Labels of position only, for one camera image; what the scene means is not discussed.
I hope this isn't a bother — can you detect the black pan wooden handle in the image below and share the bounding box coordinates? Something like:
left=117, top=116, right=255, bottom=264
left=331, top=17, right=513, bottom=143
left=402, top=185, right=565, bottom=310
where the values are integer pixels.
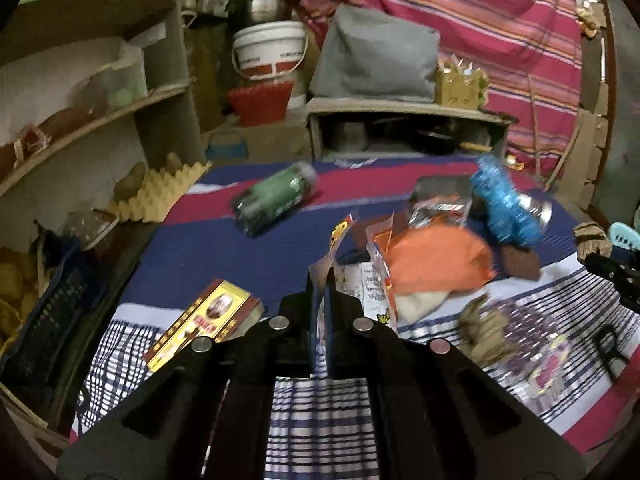
left=414, top=129, right=493, bottom=157

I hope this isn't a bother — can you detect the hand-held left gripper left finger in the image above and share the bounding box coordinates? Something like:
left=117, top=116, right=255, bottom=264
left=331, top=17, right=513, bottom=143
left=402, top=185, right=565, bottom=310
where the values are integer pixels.
left=56, top=262, right=323, bottom=480

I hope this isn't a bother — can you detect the pile of yellow potatoes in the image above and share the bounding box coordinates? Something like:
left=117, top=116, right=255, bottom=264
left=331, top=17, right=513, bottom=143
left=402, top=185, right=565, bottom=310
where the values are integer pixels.
left=0, top=246, right=42, bottom=353

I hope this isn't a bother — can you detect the cardboard box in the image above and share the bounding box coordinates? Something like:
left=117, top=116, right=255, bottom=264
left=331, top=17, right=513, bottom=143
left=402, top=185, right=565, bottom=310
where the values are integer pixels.
left=202, top=119, right=313, bottom=163

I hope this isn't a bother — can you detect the small brown paper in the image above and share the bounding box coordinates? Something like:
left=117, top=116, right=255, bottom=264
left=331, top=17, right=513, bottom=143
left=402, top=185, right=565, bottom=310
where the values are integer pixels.
left=572, top=221, right=614, bottom=262

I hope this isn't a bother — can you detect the yellow egg tray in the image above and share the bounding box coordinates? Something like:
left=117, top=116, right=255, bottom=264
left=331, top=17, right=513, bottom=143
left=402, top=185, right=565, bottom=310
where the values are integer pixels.
left=106, top=160, right=213, bottom=224

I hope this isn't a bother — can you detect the wooden shelf unit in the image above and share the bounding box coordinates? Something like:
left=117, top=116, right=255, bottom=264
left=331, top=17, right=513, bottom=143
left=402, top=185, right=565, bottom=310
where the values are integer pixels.
left=0, top=0, right=210, bottom=198

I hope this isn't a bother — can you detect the silver foil snack packet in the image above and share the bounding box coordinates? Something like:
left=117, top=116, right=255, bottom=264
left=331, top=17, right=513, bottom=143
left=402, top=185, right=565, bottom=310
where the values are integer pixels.
left=409, top=176, right=475, bottom=232

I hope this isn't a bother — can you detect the reddish brown scouring pad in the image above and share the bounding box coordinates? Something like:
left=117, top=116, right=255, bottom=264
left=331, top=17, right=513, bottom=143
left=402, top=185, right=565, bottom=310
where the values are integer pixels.
left=500, top=244, right=544, bottom=279

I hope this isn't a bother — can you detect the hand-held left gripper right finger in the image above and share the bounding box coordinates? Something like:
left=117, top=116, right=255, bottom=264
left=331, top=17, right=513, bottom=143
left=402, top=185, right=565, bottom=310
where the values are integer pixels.
left=325, top=266, right=587, bottom=480

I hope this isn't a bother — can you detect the white printed paper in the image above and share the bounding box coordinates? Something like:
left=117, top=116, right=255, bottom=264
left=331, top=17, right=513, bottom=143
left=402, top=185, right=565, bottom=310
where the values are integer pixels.
left=336, top=259, right=397, bottom=332

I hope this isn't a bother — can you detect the steel pot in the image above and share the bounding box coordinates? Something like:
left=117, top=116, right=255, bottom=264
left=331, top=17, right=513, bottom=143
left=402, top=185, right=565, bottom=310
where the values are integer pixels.
left=226, top=0, right=297, bottom=29

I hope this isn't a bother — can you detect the large potato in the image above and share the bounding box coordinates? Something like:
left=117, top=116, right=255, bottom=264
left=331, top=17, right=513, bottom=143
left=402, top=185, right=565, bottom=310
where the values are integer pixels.
left=112, top=161, right=147, bottom=202

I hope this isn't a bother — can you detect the orange snack packet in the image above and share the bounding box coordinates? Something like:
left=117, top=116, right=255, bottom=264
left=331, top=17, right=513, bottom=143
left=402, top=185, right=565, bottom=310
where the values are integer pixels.
left=366, top=219, right=497, bottom=327

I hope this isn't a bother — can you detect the clear pink-rimmed plastic tub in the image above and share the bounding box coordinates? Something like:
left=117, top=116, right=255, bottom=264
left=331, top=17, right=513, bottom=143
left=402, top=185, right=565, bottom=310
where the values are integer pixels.
left=64, top=209, right=121, bottom=252

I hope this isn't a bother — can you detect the green labelled jar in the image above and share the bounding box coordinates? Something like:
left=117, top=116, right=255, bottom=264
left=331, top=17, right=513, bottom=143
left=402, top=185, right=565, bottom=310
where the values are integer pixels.
left=231, top=161, right=319, bottom=237

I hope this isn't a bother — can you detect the yellow red portrait box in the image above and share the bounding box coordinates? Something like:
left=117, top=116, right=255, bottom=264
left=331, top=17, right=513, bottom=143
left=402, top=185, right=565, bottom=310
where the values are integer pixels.
left=144, top=279, right=264, bottom=372

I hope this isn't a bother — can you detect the blue glitter wrapper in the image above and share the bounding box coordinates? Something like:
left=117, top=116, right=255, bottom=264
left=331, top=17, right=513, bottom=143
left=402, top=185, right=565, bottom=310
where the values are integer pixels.
left=469, top=154, right=553, bottom=250

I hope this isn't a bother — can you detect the sweet potato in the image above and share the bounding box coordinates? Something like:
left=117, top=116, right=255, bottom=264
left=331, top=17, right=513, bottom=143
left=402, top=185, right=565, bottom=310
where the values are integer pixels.
left=36, top=106, right=97, bottom=142

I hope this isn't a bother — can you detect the striped blue red tablecloth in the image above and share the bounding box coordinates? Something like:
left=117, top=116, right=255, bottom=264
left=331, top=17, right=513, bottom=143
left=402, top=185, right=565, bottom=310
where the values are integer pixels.
left=70, top=155, right=628, bottom=480

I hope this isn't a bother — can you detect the blue plastic crate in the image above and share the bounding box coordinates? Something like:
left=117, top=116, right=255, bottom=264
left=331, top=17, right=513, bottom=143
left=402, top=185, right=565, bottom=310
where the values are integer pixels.
left=0, top=237, right=108, bottom=401

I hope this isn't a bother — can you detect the white red plastic bucket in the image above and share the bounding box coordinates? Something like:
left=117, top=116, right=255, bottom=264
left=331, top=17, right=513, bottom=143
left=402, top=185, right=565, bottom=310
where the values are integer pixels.
left=231, top=20, right=310, bottom=82

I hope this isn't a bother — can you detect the low white shelf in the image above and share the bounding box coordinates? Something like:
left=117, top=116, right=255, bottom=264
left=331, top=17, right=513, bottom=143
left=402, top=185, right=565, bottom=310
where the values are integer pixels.
left=304, top=96, right=513, bottom=162

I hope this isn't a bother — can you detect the red plastic basket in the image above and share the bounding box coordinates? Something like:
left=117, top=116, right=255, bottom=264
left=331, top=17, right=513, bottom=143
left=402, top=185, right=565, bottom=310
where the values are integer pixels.
left=227, top=81, right=296, bottom=127

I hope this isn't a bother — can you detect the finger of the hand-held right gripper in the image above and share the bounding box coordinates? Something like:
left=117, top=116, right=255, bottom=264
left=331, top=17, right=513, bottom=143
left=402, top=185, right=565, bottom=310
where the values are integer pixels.
left=606, top=221, right=640, bottom=252
left=584, top=251, right=640, bottom=313

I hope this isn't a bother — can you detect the grey metal pot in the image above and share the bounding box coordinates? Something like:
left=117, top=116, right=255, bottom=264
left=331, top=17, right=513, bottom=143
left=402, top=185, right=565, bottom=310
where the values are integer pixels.
left=329, top=121, right=372, bottom=152

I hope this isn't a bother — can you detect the clear plastic storage box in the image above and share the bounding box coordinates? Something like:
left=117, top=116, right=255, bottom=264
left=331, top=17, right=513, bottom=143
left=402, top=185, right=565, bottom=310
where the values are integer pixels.
left=72, top=54, right=150, bottom=112

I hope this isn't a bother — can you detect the yellow chopstick holder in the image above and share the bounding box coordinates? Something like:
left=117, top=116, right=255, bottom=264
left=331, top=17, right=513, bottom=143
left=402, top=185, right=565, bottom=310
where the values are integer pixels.
left=434, top=56, right=490, bottom=109

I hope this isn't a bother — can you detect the grey cloth cover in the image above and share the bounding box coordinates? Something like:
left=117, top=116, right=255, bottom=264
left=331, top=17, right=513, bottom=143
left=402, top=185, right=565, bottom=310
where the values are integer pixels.
left=309, top=4, right=442, bottom=104

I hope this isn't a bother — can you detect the pink striped cloth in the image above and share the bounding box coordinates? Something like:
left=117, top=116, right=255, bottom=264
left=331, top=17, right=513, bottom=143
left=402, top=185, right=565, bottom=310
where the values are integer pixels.
left=277, top=0, right=587, bottom=177

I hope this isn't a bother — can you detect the yellow red printed wrapper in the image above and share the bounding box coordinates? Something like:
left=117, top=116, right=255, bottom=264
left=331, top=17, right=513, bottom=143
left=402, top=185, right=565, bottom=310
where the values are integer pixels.
left=307, top=209, right=362, bottom=376

